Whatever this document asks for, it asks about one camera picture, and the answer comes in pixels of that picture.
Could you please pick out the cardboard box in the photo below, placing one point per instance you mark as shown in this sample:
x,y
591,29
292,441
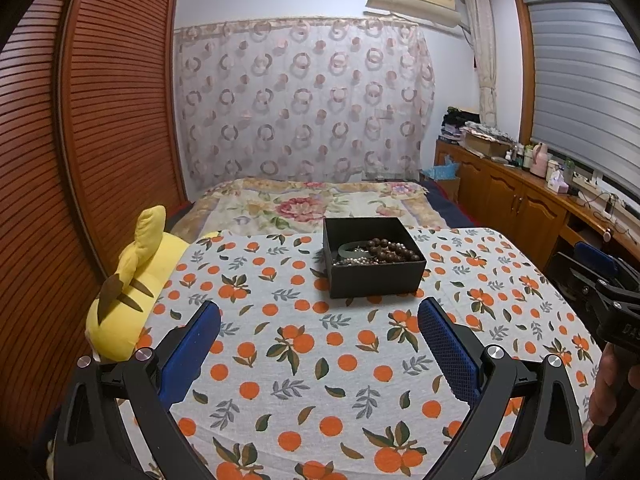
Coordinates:
x,y
487,141

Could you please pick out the yellow plush toy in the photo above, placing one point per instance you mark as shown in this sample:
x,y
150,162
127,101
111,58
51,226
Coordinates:
x,y
150,266

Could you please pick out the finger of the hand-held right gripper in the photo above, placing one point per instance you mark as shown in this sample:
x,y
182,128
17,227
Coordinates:
x,y
595,257
575,275

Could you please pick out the grey window blind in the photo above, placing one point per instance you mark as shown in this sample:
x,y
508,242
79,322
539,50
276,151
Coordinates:
x,y
585,75

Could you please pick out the blue plastic bag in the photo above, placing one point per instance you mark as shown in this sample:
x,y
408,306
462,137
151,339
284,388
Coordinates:
x,y
442,170

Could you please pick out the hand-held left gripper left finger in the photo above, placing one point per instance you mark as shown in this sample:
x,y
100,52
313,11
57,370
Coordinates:
x,y
192,351

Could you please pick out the black jewelry box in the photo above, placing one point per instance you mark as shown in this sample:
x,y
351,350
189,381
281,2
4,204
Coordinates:
x,y
375,281

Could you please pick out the floral blanket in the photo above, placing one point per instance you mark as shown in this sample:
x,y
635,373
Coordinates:
x,y
300,207

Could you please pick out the wooden louvered wardrobe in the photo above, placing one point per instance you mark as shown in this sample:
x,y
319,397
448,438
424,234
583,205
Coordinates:
x,y
100,135

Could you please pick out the pale green jade bangle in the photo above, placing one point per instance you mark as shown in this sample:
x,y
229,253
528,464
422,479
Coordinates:
x,y
345,249

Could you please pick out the orange fruit print sheet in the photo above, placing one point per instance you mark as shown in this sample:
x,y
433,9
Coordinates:
x,y
310,360

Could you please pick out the white lace curtain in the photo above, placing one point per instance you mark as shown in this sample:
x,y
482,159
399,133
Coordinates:
x,y
484,55

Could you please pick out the wooden cabinet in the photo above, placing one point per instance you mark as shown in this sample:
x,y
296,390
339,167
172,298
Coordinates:
x,y
500,195

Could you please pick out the stack of folded clothes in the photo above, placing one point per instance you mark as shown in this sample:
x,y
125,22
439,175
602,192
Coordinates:
x,y
457,125

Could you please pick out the person's right hand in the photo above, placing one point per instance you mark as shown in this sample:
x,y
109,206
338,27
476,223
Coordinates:
x,y
607,390

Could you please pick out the row of bottles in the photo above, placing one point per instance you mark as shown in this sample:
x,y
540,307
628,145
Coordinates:
x,y
540,165

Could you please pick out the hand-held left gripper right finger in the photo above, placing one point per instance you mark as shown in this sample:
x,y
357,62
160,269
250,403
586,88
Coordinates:
x,y
447,356

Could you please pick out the circle patterned sheer curtain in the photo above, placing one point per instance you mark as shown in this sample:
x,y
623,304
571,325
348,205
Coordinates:
x,y
300,110

